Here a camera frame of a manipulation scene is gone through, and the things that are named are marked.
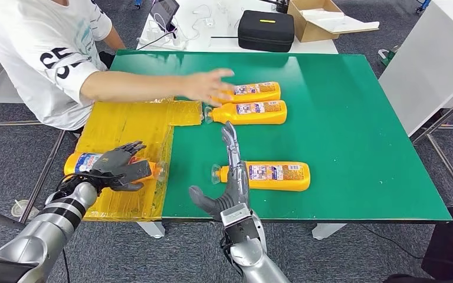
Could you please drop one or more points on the white foam sheet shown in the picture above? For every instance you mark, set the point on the white foam sheet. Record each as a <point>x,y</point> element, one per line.
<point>343,23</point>

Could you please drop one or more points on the person's right forearm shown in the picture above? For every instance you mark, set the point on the person's right forearm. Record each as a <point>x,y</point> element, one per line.
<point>132,86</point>

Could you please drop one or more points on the green floor bracket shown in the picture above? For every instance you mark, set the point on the green floor bracket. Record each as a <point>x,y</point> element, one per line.
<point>387,58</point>

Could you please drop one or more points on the yellow taped cardboard sheet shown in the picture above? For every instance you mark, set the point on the yellow taped cardboard sheet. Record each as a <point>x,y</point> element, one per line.
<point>132,125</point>

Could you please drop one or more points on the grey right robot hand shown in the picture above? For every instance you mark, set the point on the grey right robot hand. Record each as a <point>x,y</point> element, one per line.
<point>238,187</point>

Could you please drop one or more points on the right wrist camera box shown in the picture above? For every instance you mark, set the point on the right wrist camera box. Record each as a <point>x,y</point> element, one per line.
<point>236,216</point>

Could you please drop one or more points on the black device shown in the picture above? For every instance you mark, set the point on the black device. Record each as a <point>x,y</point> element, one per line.
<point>280,4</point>

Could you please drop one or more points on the brown cardboard box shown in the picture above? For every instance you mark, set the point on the brown cardboard box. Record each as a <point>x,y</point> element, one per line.
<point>312,32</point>

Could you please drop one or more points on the white charger adapter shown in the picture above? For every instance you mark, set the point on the white charger adapter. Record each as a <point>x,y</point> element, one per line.
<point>210,22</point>

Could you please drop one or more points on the black carrying case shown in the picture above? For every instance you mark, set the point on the black carrying case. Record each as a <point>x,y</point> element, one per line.
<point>266,33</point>

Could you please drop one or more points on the blue caster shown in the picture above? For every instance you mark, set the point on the blue caster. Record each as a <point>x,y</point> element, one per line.
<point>422,4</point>

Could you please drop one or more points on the white table foot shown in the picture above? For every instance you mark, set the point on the white table foot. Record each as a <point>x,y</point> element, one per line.
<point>154,231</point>
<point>326,230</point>

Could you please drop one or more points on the person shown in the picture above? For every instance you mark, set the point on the person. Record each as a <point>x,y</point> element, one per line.
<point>35,47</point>

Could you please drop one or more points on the person's left forearm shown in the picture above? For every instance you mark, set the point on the person's left forearm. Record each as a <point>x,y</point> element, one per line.
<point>113,39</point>

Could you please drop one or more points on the thin dark rod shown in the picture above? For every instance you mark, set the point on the thin dark rod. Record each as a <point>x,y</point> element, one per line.
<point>223,37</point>

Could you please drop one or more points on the metal stand frame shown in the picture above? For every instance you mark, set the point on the metal stand frame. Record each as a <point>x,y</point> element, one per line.
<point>445,115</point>
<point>7,123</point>

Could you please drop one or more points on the clear plastic lid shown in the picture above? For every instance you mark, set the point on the clear plastic lid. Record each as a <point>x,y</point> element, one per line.
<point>18,209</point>

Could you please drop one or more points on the dark tablet on stand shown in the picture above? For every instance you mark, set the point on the dark tablet on stand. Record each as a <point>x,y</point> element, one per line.
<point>164,11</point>

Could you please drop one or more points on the person's right hand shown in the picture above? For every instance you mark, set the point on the person's right hand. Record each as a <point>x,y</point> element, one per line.
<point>205,88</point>

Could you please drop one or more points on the orange detergent bottle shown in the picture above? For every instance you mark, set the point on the orange detergent bottle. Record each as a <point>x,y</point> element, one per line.
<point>78,164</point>
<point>250,117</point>
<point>257,95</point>
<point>277,183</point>

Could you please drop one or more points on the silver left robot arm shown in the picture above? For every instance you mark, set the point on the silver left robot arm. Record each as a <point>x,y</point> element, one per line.
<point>46,234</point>

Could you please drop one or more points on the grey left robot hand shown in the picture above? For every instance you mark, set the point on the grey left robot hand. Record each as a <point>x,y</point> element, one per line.
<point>111,166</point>

